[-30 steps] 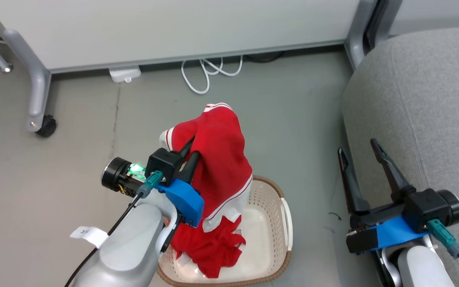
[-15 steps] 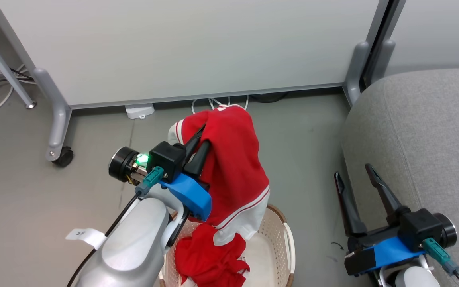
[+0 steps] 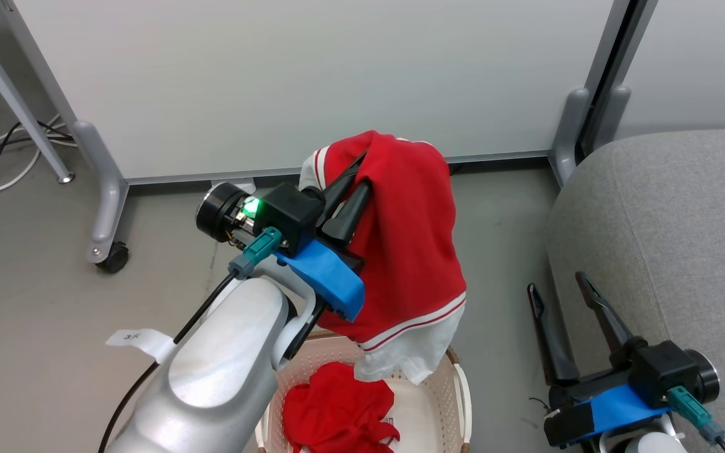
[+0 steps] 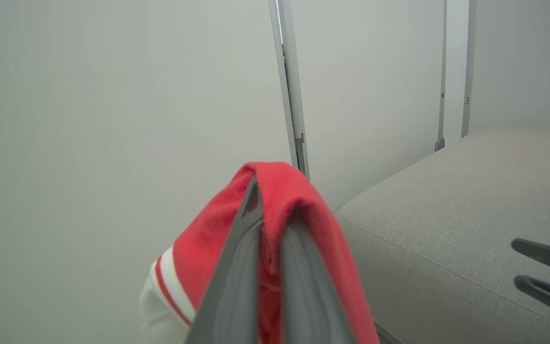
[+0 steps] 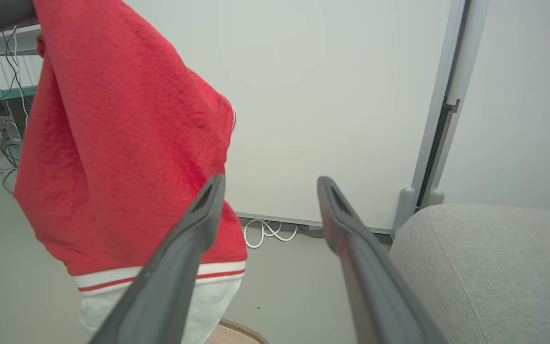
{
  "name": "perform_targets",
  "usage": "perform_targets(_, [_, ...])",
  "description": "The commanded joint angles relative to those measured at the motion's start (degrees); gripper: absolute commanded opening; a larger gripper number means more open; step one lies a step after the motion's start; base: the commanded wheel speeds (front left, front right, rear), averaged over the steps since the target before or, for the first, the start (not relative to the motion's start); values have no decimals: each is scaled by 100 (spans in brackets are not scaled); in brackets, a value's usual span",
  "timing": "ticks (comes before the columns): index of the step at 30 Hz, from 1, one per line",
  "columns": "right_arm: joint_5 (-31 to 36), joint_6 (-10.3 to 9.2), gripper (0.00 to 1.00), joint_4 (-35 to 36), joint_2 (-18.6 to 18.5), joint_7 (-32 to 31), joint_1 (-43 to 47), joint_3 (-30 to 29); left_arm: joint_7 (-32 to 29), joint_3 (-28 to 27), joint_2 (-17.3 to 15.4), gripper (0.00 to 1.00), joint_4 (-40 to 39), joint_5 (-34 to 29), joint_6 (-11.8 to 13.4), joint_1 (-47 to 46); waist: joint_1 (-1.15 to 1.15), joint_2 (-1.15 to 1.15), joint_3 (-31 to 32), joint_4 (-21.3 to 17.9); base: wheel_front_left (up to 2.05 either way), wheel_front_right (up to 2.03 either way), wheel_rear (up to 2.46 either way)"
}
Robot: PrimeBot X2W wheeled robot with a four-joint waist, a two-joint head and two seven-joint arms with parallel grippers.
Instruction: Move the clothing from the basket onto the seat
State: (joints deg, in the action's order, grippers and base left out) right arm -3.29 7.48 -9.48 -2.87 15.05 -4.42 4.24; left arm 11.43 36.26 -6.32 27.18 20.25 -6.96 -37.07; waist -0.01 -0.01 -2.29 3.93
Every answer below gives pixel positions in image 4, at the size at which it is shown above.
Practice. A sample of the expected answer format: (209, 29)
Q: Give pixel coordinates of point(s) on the grey fabric sofa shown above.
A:
(447, 215)

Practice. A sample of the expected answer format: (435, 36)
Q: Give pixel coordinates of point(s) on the red white striped garment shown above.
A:
(208, 248)

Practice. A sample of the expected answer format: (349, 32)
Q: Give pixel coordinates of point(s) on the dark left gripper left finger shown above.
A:
(237, 267)

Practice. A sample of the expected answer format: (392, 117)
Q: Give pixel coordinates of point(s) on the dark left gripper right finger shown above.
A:
(303, 296)

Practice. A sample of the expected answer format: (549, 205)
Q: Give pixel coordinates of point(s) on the white partition panel grey frame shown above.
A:
(523, 62)
(370, 95)
(112, 119)

